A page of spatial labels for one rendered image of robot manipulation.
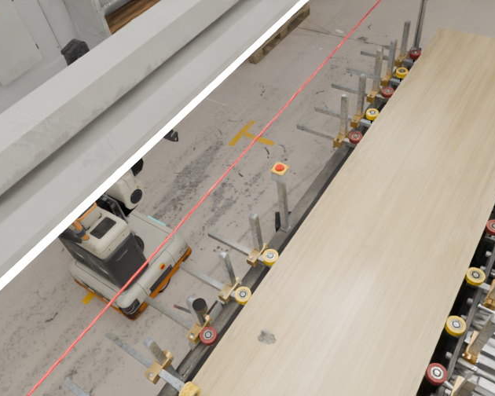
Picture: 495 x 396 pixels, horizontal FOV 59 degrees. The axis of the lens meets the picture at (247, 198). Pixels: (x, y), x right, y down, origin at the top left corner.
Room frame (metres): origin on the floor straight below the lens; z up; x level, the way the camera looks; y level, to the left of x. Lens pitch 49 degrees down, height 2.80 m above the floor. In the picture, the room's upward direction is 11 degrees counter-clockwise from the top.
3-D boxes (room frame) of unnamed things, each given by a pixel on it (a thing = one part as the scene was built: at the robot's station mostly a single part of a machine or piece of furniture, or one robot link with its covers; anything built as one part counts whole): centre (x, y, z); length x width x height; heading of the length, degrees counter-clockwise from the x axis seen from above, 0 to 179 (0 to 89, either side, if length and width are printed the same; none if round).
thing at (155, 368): (0.75, 0.51, 0.95); 0.14 x 0.06 x 0.05; 138
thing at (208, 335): (0.87, 0.29, 0.85); 0.08 x 0.08 x 0.11
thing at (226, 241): (1.36, 0.09, 0.82); 0.43 x 0.03 x 0.04; 48
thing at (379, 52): (2.43, -1.02, 0.94); 0.04 x 0.04 x 0.48; 48
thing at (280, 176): (1.52, -0.19, 1.18); 0.07 x 0.07 x 0.08; 48
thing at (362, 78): (2.25, -0.85, 0.90); 0.04 x 0.04 x 0.48; 48
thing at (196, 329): (0.93, 0.34, 0.85); 0.14 x 0.06 x 0.05; 138
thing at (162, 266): (1.90, 0.93, 0.16); 0.67 x 0.64 x 0.25; 138
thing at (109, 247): (1.83, 1.00, 0.59); 0.55 x 0.34 x 0.83; 48
